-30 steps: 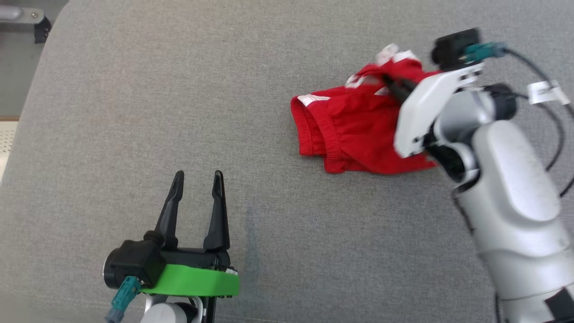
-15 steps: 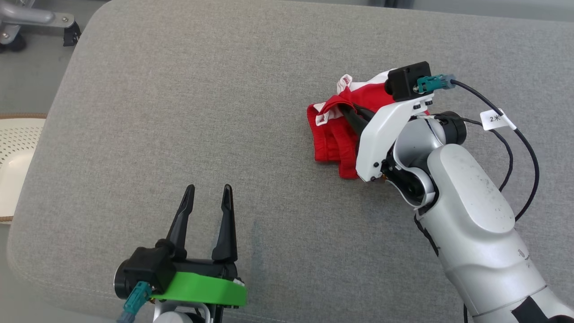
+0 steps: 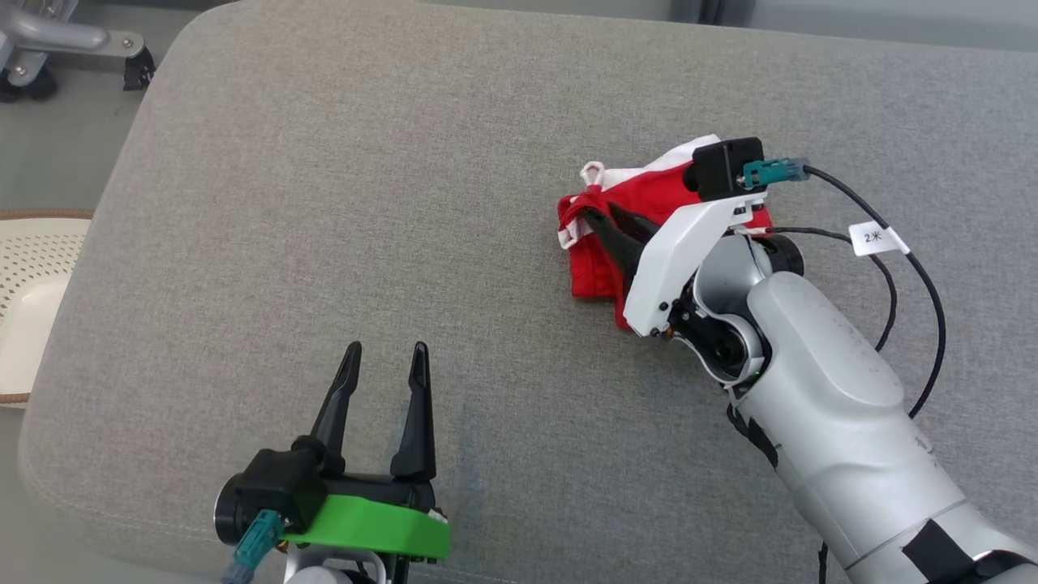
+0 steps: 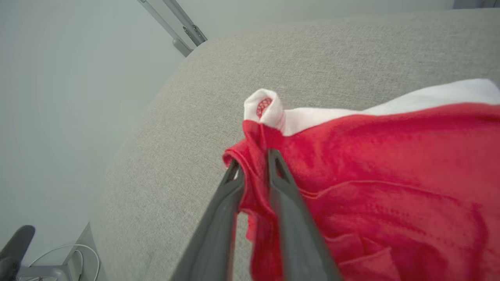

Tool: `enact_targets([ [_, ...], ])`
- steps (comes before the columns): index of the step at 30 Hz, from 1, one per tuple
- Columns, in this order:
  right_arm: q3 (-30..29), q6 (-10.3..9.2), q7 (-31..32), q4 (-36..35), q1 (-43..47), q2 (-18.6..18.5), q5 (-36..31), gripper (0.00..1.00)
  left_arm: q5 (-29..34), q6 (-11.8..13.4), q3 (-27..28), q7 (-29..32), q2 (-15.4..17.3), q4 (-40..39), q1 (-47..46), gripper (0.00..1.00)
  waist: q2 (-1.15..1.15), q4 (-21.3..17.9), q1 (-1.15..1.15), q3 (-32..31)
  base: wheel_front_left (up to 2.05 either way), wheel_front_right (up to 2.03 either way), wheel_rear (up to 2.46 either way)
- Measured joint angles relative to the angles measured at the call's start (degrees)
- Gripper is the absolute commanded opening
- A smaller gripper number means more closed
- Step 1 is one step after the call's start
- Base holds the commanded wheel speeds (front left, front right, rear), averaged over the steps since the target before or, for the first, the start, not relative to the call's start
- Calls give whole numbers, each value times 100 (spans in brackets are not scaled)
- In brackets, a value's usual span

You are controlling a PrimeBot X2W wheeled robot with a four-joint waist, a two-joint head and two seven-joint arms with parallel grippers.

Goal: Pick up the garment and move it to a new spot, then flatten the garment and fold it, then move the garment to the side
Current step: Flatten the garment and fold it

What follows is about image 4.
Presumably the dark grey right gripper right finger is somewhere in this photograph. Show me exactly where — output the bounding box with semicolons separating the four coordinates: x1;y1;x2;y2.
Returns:
268;148;342;281

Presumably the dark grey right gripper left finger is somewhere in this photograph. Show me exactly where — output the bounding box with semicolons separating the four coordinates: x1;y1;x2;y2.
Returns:
170;158;246;281

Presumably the red white Bulls jersey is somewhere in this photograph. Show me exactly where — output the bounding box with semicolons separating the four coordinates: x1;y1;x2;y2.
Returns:
223;79;500;281

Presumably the grey metal floor stand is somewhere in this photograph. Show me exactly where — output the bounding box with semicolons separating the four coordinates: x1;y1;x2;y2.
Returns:
18;222;98;281

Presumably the grey fabric sofa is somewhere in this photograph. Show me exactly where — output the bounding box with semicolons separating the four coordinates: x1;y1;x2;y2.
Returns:
89;8;500;281

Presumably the black rounded object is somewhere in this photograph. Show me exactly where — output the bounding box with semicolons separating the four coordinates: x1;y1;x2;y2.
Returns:
0;225;36;281

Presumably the thin white cable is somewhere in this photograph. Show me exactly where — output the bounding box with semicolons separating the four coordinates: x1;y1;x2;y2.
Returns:
28;244;100;281

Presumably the grey partition post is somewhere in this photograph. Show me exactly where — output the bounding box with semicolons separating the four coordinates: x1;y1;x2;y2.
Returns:
137;0;208;57

